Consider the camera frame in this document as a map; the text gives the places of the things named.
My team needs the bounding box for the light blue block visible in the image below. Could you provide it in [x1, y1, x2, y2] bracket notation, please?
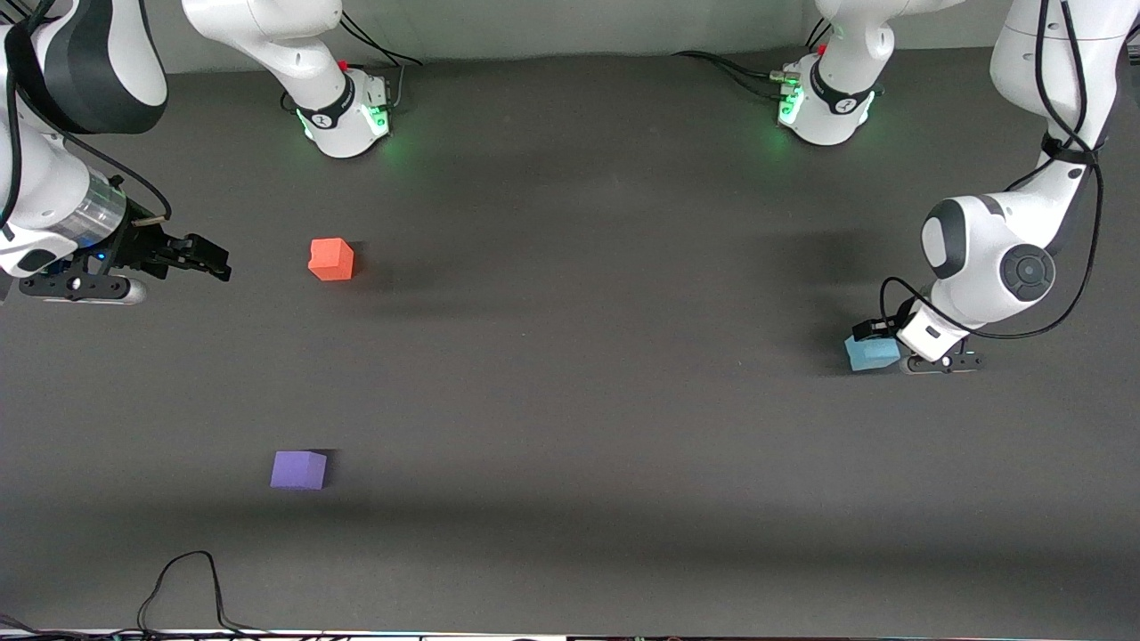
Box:
[843, 333, 903, 373]

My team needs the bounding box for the orange block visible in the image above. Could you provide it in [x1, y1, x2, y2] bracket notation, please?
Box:
[307, 237, 355, 282]

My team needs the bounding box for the purple block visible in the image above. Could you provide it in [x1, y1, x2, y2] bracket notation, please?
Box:
[270, 450, 329, 491]

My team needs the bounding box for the black cable along right arm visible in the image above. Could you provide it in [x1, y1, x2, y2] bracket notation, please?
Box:
[0, 0, 173, 241]

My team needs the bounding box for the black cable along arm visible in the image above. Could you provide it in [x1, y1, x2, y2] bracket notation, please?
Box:
[0, 0, 173, 241]
[877, 0, 1107, 341]

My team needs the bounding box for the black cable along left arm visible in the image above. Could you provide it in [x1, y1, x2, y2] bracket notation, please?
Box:
[877, 0, 1107, 341]

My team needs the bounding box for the black right arm base cable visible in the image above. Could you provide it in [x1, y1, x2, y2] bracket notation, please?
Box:
[338, 9, 425, 110]

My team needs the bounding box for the black arm base cable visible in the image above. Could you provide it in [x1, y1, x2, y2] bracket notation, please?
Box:
[671, 49, 798, 101]
[338, 9, 425, 110]

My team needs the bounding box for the thin black looped cable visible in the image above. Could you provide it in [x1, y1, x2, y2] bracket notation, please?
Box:
[136, 549, 277, 638]

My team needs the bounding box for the black left arm base cable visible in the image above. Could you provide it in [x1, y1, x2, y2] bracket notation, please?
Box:
[671, 49, 798, 101]

